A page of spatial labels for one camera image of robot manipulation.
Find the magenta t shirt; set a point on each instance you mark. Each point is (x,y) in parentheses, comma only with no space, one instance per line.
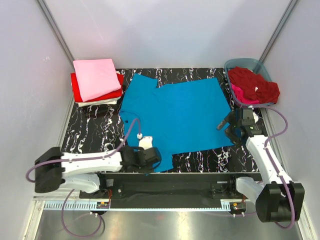
(239,94)

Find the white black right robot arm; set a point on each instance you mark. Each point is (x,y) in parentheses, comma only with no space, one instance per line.
(277,198)

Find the folded red t shirt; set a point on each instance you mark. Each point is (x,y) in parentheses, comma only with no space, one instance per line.
(109,96)

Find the dark red t shirt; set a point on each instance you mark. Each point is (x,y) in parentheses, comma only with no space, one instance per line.
(254,86)

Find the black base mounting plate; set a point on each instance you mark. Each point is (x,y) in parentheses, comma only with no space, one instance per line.
(170,202)

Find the blue t shirt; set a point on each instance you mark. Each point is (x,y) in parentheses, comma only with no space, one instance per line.
(181,117)

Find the folded cream t shirt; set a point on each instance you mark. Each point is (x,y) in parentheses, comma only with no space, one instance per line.
(111,101)

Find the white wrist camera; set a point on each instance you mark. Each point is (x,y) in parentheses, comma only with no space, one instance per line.
(255,117)
(145,142)

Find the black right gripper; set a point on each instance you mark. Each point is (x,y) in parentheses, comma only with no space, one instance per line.
(229,119)

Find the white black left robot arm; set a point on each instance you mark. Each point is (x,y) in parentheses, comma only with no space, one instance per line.
(55,169)

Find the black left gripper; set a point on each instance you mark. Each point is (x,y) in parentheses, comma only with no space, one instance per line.
(147,170)

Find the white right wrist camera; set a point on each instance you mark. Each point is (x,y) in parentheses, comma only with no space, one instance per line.
(255,117)

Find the folded pink t shirt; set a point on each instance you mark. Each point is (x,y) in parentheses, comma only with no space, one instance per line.
(96,78)

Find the translucent blue plastic basket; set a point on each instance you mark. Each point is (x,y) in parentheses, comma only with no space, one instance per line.
(253,65)

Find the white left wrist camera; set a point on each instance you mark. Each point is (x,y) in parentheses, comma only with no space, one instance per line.
(145,142)

